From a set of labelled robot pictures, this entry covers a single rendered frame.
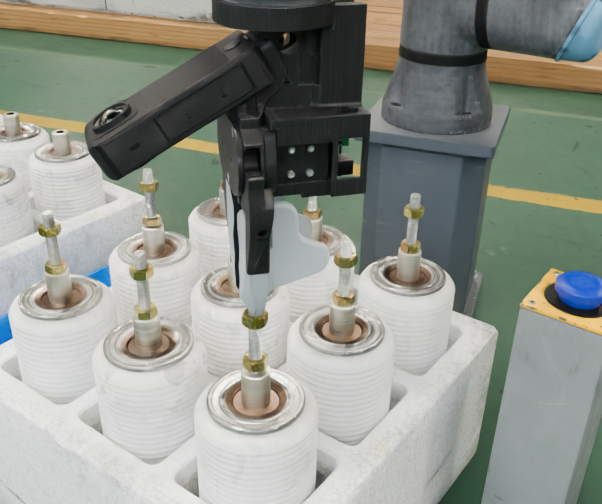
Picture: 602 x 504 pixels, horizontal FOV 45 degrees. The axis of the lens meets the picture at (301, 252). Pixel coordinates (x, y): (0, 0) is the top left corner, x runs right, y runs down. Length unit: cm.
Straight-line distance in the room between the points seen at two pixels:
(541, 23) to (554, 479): 50
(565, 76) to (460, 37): 144
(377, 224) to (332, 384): 45
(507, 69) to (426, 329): 173
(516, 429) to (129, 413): 32
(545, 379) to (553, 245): 79
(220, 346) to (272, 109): 31
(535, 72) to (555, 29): 148
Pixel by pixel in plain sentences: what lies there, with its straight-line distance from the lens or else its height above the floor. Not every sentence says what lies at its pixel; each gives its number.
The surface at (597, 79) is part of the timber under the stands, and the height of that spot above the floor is 4.
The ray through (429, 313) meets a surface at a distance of 70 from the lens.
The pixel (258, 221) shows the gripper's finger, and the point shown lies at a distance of 43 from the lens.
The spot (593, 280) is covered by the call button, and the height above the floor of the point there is 33.
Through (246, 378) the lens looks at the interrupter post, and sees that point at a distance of 54.
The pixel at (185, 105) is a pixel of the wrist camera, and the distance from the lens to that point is 42.
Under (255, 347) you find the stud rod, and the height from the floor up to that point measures 30.
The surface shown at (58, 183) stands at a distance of 102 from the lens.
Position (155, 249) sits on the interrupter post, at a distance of 76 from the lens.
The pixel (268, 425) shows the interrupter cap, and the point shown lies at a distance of 54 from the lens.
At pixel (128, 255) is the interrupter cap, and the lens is 76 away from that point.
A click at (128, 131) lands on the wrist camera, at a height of 48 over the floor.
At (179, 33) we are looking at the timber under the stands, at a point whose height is 5.
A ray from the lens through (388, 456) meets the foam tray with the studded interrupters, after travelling 63.
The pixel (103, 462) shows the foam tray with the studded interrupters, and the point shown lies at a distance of 63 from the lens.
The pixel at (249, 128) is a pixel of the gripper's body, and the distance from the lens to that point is 42.
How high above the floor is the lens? 62
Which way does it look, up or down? 29 degrees down
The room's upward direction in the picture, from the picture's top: 1 degrees clockwise
